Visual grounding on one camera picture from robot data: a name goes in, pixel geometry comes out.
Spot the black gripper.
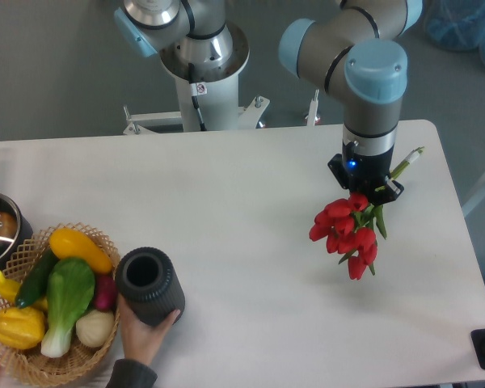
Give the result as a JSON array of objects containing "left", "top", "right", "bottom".
[{"left": 327, "top": 141, "right": 404, "bottom": 205}]

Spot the red tulip bouquet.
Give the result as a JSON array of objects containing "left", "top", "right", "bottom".
[{"left": 309, "top": 146, "right": 425, "bottom": 280}]

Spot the dark grey ribbed vase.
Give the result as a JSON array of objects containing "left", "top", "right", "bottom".
[{"left": 115, "top": 247, "right": 186, "bottom": 327}]

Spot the grey sleeved forearm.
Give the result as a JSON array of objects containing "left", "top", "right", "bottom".
[{"left": 106, "top": 359, "right": 158, "bottom": 388}]

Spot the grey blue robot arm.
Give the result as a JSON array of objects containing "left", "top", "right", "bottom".
[{"left": 114, "top": 1, "right": 422, "bottom": 205}]

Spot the person's bare hand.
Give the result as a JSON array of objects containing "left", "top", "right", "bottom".
[{"left": 118, "top": 296, "right": 181, "bottom": 366}]

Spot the blue plastic bag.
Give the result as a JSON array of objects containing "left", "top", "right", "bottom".
[{"left": 424, "top": 1, "right": 485, "bottom": 66}]

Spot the yellow squash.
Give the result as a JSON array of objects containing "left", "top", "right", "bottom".
[{"left": 48, "top": 228, "right": 113, "bottom": 275}]

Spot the white garlic bulb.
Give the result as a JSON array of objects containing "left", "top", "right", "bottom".
[{"left": 76, "top": 310, "right": 115, "bottom": 348}]

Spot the green bok choy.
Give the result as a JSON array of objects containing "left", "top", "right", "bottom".
[{"left": 40, "top": 257, "right": 95, "bottom": 358}]

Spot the dark green cucumber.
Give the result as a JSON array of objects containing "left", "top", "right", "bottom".
[{"left": 15, "top": 248, "right": 59, "bottom": 309}]

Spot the yellow bell pepper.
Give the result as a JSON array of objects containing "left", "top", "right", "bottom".
[{"left": 0, "top": 307, "right": 46, "bottom": 350}]

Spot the small yellow gourd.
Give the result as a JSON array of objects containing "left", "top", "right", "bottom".
[{"left": 0, "top": 269, "right": 49, "bottom": 312}]

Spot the woven wicker basket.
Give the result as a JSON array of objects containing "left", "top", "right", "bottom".
[{"left": 0, "top": 222, "right": 120, "bottom": 387}]

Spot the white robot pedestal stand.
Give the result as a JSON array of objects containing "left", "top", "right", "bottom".
[{"left": 124, "top": 22, "right": 270, "bottom": 135}]

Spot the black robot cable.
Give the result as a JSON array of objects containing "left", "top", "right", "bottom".
[{"left": 187, "top": 62, "right": 208, "bottom": 132}]

